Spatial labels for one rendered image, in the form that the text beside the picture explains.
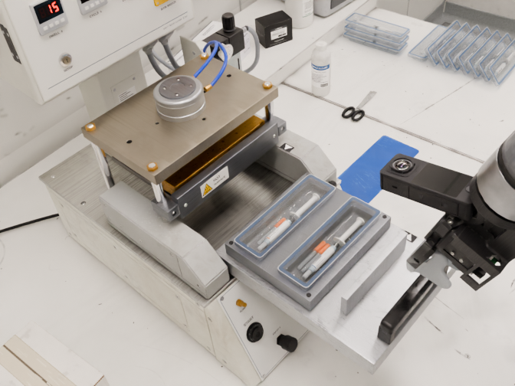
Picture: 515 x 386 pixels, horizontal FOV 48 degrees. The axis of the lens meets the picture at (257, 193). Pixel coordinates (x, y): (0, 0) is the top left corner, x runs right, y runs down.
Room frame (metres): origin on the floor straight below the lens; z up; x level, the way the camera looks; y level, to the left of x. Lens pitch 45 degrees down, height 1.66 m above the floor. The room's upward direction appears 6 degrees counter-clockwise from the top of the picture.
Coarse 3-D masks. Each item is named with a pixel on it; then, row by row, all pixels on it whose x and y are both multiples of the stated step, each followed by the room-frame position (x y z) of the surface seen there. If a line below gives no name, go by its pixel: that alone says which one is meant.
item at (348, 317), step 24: (384, 240) 0.56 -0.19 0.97; (240, 264) 0.54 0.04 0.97; (360, 264) 0.52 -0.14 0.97; (384, 264) 0.49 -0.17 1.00; (264, 288) 0.49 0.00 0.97; (336, 288) 0.48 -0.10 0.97; (360, 288) 0.45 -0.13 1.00; (384, 288) 0.47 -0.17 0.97; (432, 288) 0.46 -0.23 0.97; (288, 312) 0.46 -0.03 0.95; (312, 312) 0.44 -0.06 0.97; (336, 312) 0.44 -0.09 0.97; (360, 312) 0.43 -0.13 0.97; (384, 312) 0.43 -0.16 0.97; (336, 336) 0.40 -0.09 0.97; (360, 336) 0.40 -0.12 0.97; (360, 360) 0.37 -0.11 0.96; (384, 360) 0.37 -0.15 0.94
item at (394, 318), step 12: (420, 276) 0.46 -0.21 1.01; (408, 288) 0.44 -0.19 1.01; (420, 288) 0.44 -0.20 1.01; (408, 300) 0.42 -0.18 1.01; (420, 300) 0.43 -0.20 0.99; (396, 312) 0.40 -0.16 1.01; (408, 312) 0.41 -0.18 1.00; (384, 324) 0.39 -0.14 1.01; (396, 324) 0.39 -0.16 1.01; (384, 336) 0.39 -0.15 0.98
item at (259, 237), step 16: (288, 192) 0.65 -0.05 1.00; (304, 192) 0.64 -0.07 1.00; (320, 192) 0.64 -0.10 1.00; (272, 208) 0.62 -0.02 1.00; (288, 208) 0.61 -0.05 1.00; (304, 208) 0.61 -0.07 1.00; (256, 224) 0.58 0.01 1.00; (272, 224) 0.58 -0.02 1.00; (288, 224) 0.58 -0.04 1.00; (240, 240) 0.56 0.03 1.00; (256, 240) 0.55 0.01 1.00; (272, 240) 0.55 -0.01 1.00
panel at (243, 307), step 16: (240, 288) 0.54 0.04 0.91; (224, 304) 0.51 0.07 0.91; (240, 304) 0.52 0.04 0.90; (256, 304) 0.53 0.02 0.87; (272, 304) 0.54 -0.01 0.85; (240, 320) 0.51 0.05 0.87; (256, 320) 0.52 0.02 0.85; (272, 320) 0.53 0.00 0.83; (288, 320) 0.54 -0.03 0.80; (240, 336) 0.49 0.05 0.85; (272, 336) 0.51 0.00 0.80; (256, 352) 0.48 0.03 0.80; (272, 352) 0.49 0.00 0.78; (288, 352) 0.50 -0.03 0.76; (256, 368) 0.47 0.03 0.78; (272, 368) 0.48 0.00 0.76
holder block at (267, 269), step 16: (304, 176) 0.69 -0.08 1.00; (336, 192) 0.64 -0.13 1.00; (320, 208) 0.61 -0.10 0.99; (336, 208) 0.61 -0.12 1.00; (304, 224) 0.58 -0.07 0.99; (320, 224) 0.58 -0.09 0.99; (384, 224) 0.57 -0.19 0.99; (288, 240) 0.55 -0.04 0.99; (304, 240) 0.55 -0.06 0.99; (368, 240) 0.54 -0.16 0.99; (240, 256) 0.54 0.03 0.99; (272, 256) 0.53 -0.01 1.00; (288, 256) 0.53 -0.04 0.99; (352, 256) 0.51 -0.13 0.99; (256, 272) 0.52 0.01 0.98; (272, 272) 0.50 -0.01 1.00; (336, 272) 0.49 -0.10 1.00; (288, 288) 0.47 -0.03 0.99; (320, 288) 0.46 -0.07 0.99; (304, 304) 0.45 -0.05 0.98
